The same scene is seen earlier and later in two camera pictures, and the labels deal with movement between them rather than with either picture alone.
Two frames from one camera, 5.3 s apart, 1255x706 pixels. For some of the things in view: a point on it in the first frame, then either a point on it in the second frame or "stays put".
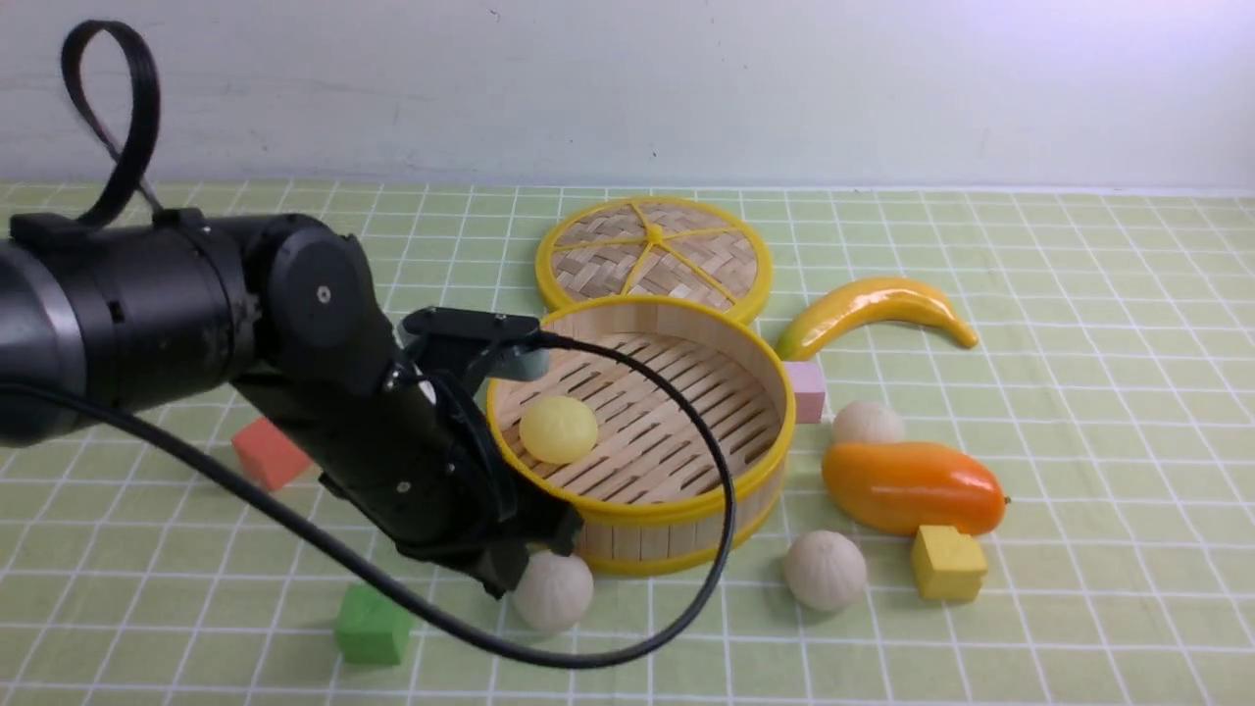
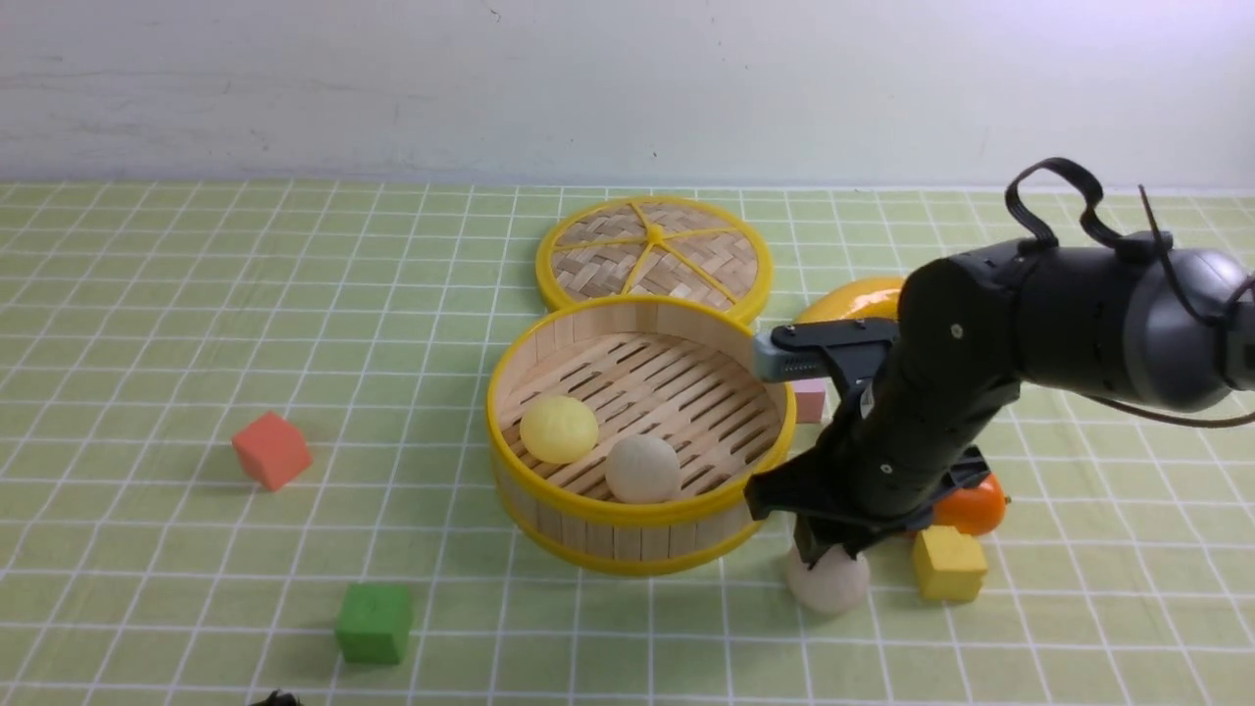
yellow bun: x=558 y=429 stays put
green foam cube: x=371 y=629 stays put
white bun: x=552 y=591 -> x=642 y=469
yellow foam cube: x=949 y=565 stays put
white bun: x=826 y=570 stays put
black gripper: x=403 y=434 -> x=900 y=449
